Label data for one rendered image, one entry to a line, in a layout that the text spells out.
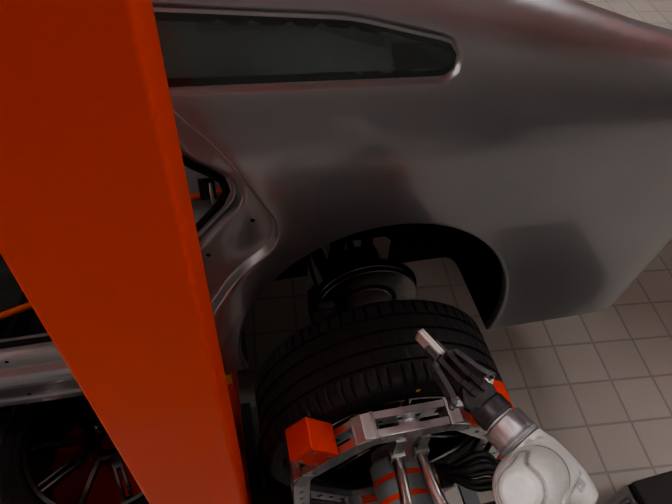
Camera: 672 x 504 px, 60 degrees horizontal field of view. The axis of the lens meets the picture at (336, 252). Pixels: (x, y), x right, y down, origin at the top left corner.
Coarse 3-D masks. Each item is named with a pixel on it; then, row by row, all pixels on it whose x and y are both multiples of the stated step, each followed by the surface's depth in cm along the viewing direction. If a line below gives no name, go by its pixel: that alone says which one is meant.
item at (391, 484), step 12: (372, 456) 148; (384, 456) 145; (372, 468) 146; (384, 468) 142; (408, 468) 141; (372, 480) 146; (384, 480) 141; (396, 480) 140; (408, 480) 139; (420, 480) 140; (384, 492) 140; (396, 492) 138; (420, 492) 138
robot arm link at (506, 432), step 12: (516, 408) 111; (504, 420) 109; (516, 420) 109; (528, 420) 110; (492, 432) 110; (504, 432) 109; (516, 432) 108; (528, 432) 108; (492, 444) 112; (504, 444) 109; (516, 444) 107; (504, 456) 110
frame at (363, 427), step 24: (408, 408) 130; (432, 408) 130; (456, 408) 130; (336, 432) 131; (360, 432) 126; (384, 432) 126; (408, 432) 127; (432, 432) 130; (480, 432) 136; (336, 456) 128
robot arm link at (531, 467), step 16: (528, 448) 96; (544, 448) 98; (512, 464) 91; (528, 464) 90; (544, 464) 90; (560, 464) 95; (496, 480) 91; (512, 480) 89; (528, 480) 88; (544, 480) 88; (560, 480) 90; (496, 496) 90; (512, 496) 88; (528, 496) 87; (544, 496) 87; (560, 496) 89
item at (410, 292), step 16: (352, 272) 171; (368, 272) 169; (384, 272) 171; (400, 272) 174; (336, 288) 172; (352, 288) 174; (368, 288) 175; (384, 288) 177; (400, 288) 179; (336, 304) 178; (352, 304) 175
